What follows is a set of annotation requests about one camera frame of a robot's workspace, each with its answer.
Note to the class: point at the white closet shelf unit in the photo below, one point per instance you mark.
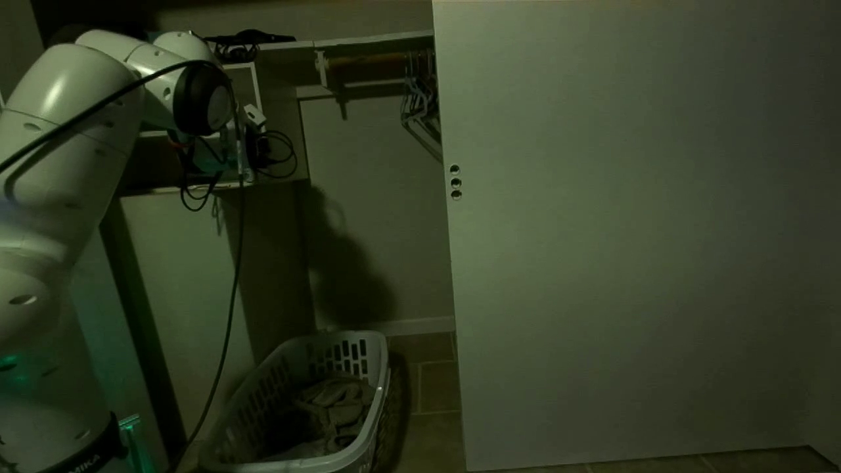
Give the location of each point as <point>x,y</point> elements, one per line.
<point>192,280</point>

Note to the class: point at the white sliding closet door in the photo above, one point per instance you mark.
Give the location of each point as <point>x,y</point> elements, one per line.
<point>640,238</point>

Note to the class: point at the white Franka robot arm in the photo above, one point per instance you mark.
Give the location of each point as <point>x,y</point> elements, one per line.
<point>53,175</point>

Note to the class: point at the grey clothes pile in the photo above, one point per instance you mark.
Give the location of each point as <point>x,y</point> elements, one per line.
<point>330,409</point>

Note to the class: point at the wooden closet rod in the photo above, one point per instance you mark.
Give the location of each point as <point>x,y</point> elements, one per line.
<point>377,87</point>

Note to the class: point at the flat black object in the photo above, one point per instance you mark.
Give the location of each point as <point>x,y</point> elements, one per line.
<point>254,38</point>

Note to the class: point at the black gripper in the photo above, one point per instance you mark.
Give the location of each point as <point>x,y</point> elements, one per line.
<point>214,160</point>

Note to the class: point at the white plastic laundry basket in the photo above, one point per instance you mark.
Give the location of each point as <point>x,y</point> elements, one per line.
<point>350,356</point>

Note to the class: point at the white closet top shelf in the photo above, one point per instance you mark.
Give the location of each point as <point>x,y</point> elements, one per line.
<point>368,40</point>

